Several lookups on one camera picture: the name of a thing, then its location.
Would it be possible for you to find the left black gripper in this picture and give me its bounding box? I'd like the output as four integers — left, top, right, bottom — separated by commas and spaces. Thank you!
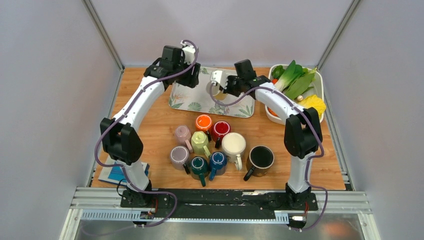
172, 57, 200, 89

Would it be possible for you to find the orange mug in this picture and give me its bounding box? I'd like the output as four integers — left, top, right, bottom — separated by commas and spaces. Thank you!
194, 114, 213, 133

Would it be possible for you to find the pink mug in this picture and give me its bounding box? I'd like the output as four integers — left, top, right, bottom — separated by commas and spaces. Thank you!
174, 125, 194, 153

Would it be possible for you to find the light green faceted mug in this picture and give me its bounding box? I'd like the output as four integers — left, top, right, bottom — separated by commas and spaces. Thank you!
191, 131, 211, 159

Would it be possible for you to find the pale yellow mug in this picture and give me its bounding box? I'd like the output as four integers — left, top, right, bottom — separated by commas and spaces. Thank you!
206, 81, 228, 101

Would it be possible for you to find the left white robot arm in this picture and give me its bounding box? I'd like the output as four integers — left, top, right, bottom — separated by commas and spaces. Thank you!
95, 40, 201, 207

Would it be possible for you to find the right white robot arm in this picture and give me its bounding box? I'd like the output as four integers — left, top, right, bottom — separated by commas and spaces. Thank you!
223, 59, 323, 209

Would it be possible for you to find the red mug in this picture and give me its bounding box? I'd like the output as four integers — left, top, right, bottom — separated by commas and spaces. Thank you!
211, 120, 231, 149

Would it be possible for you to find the cream cat pattern mug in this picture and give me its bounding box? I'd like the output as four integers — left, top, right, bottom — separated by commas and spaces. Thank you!
221, 132, 247, 171

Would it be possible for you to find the black floral mug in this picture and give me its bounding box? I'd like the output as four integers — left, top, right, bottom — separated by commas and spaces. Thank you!
243, 145, 275, 182

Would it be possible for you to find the blue mug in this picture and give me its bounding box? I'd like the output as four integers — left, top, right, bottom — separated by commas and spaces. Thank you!
209, 151, 228, 181

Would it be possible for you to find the mauve mug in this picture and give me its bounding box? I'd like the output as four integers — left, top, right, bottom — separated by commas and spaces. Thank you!
169, 146, 191, 175

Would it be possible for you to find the teal mug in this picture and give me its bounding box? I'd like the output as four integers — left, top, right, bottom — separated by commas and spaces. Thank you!
190, 156, 210, 187

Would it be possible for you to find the green bell pepper toy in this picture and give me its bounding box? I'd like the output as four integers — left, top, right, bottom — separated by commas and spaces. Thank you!
271, 65, 285, 79

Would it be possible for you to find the orange toy pumpkin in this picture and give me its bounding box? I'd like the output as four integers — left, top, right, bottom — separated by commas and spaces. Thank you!
267, 107, 278, 117

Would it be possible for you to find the leaf pattern tray mat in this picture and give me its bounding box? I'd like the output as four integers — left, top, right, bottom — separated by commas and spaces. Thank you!
168, 66, 256, 118

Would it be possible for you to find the green bok choy toy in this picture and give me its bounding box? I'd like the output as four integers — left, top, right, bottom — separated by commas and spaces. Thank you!
274, 60, 317, 100

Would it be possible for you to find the white vegetable tub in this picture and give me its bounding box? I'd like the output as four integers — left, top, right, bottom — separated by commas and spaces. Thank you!
265, 64, 324, 125

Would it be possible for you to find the blue booklet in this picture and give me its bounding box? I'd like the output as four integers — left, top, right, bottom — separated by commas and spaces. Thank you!
98, 156, 150, 186

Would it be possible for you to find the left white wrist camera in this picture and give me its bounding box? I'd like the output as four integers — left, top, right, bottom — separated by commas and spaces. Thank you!
180, 40, 197, 65

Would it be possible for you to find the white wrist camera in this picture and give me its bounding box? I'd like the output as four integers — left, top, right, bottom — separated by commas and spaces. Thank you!
180, 40, 197, 65
210, 70, 228, 90

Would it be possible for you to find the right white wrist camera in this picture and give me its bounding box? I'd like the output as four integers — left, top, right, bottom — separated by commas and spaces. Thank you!
210, 70, 228, 90

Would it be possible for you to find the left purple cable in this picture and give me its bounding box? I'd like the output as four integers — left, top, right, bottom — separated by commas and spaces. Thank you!
94, 39, 200, 228

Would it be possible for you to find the purple cable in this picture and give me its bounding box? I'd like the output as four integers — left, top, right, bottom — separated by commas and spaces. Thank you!
94, 39, 200, 228
208, 82, 329, 232

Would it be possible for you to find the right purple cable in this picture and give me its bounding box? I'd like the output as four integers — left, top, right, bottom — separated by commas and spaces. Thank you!
208, 82, 329, 232

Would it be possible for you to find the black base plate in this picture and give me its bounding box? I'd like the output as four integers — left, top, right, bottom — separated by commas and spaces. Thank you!
120, 189, 318, 220

